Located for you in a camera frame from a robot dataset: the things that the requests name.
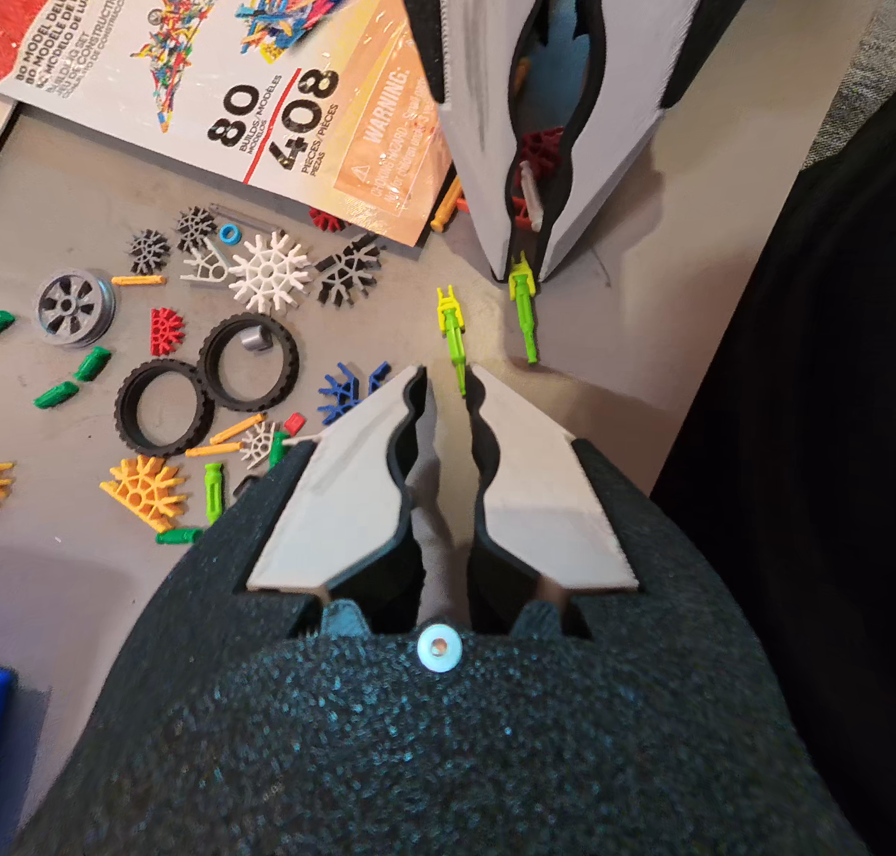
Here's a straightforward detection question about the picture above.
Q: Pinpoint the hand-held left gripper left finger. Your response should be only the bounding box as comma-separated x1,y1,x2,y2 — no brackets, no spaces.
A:
245,365,429,598

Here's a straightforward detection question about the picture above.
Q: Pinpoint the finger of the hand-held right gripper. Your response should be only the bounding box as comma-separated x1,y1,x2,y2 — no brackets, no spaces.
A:
538,0,716,283
437,0,541,284

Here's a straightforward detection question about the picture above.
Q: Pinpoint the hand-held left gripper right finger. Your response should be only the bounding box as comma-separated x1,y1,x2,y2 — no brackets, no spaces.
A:
462,363,641,596

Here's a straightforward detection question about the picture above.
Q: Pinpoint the red multi-hole connector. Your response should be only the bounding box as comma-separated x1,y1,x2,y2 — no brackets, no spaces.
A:
518,126,564,171

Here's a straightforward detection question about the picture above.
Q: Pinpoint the long orange rod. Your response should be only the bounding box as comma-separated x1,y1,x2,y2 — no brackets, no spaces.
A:
430,58,531,234

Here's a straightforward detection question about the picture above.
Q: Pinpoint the white rod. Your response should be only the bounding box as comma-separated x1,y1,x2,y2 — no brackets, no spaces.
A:
519,161,546,230

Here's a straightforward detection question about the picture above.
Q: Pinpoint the small white snowflake connector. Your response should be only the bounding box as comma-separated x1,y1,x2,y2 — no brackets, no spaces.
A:
238,421,281,470

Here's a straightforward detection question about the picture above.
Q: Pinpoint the blue snowflake connector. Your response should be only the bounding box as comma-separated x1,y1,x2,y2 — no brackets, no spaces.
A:
318,360,393,426

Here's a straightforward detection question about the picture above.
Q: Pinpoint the dark grey half-snowflake connector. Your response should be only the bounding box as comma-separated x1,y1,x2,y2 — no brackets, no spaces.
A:
314,234,382,309

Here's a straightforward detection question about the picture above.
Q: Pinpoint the black rubber tire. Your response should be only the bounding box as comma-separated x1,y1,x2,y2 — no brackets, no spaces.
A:
114,360,217,458
198,312,301,412

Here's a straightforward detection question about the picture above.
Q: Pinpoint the red white toy packaging bag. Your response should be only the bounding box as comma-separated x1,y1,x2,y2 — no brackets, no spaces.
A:
0,0,456,248

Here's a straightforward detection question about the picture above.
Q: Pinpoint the clear long rod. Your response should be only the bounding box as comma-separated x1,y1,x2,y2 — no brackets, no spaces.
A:
209,201,281,230

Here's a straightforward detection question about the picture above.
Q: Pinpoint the red fan connector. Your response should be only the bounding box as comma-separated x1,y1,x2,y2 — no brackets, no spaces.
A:
149,308,186,356

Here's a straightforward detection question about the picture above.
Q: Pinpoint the person's dark clothing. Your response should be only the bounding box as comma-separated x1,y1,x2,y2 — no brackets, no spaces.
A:
651,100,896,856

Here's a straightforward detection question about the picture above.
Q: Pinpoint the small dark grey snowflake connector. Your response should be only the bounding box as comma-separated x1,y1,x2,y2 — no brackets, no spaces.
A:
175,206,217,253
128,229,171,276

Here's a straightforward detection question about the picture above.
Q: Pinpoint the grey wheel hub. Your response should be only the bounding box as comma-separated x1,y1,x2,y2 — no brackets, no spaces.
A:
33,268,119,349

